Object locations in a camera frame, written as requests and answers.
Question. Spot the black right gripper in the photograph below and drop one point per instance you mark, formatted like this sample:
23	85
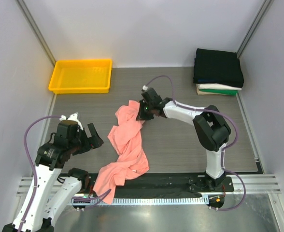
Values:
144	112

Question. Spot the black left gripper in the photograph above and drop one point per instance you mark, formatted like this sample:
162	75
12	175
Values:
86	141

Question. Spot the pink t shirt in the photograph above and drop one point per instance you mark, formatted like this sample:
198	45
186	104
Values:
126	139

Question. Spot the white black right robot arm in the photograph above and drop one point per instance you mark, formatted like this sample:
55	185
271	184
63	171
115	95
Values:
211	128

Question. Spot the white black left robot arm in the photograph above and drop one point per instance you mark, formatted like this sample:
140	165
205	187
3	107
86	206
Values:
40	210

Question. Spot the white folded t shirt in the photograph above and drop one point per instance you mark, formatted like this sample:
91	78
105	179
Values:
217	86

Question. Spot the blue folded t shirt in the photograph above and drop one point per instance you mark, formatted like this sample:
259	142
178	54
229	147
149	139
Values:
202	81

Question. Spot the yellow plastic tray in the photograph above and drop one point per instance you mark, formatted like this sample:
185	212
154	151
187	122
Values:
81	76

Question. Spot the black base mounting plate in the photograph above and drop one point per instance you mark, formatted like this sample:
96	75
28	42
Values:
171	185

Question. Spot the black folded t shirt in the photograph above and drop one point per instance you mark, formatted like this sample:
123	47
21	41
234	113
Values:
222	66

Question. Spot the green folded t shirt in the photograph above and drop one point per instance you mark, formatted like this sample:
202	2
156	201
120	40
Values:
220	91

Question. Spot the white slotted cable duct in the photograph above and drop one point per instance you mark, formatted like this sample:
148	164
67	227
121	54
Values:
133	202

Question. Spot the aluminium frame rail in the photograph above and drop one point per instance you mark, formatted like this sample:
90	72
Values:
254	183

